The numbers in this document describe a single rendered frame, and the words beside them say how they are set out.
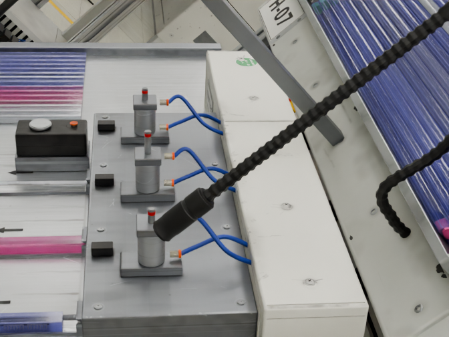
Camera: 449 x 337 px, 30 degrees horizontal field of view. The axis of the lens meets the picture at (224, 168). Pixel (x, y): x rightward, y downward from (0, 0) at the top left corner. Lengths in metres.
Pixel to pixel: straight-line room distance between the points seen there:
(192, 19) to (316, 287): 1.44
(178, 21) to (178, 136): 1.17
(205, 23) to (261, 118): 1.17
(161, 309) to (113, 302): 0.04
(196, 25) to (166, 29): 0.07
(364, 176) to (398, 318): 0.18
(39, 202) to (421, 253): 0.40
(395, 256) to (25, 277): 0.33
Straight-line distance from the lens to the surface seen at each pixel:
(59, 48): 1.23
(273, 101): 0.92
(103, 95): 1.11
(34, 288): 0.77
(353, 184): 0.80
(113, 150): 0.85
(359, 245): 0.74
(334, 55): 0.93
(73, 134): 0.92
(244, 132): 0.85
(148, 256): 0.67
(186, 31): 2.05
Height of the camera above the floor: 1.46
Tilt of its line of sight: 15 degrees down
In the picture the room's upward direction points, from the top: 52 degrees clockwise
